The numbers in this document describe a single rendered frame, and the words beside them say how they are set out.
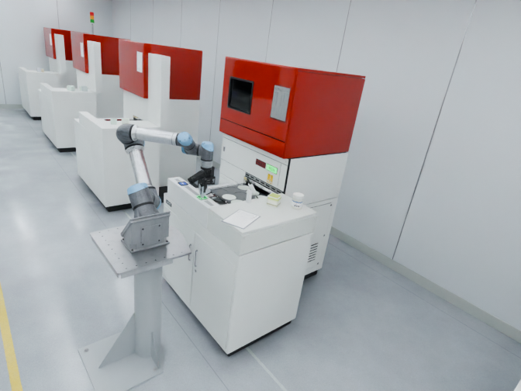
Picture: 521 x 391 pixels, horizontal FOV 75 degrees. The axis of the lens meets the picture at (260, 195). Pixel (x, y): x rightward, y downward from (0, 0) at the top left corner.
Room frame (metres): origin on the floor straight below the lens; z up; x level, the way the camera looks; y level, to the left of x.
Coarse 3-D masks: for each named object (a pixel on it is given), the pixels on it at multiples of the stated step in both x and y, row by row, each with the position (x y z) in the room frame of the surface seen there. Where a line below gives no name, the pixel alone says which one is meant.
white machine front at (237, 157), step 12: (228, 144) 2.84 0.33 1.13; (240, 144) 2.72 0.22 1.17; (228, 156) 2.82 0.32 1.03; (240, 156) 2.70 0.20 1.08; (252, 156) 2.59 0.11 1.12; (264, 156) 2.49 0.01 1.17; (276, 156) 2.40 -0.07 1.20; (228, 168) 2.81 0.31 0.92; (240, 168) 2.68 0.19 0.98; (252, 168) 2.58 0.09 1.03; (264, 168) 2.47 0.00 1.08; (288, 168) 2.32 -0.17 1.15; (240, 180) 2.67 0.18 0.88; (264, 180) 2.46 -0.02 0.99; (276, 180) 2.37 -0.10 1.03
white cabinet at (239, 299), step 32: (192, 224) 2.01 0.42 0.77; (192, 256) 1.99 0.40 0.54; (224, 256) 1.73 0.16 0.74; (256, 256) 1.71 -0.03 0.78; (288, 256) 1.91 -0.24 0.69; (192, 288) 1.96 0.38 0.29; (224, 288) 1.70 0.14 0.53; (256, 288) 1.74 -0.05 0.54; (288, 288) 1.95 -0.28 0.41; (224, 320) 1.67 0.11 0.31; (256, 320) 1.77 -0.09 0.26; (288, 320) 2.00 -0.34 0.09
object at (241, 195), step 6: (228, 186) 2.45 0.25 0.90; (234, 186) 2.46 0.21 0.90; (216, 192) 2.29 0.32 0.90; (222, 192) 2.31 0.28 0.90; (228, 192) 2.32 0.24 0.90; (234, 192) 2.34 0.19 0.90; (240, 192) 2.36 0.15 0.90; (246, 192) 2.37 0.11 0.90; (222, 198) 2.21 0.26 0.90; (240, 198) 2.25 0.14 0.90; (246, 198) 2.27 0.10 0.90; (252, 198) 2.29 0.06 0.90
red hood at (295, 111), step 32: (256, 64) 2.57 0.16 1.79; (288, 64) 3.05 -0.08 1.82; (224, 96) 2.84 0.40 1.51; (256, 96) 2.54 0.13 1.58; (288, 96) 2.30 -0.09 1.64; (320, 96) 2.45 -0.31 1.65; (352, 96) 2.70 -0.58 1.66; (224, 128) 2.81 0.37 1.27; (256, 128) 2.51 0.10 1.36; (288, 128) 2.28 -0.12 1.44; (320, 128) 2.50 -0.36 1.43; (352, 128) 2.76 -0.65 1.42
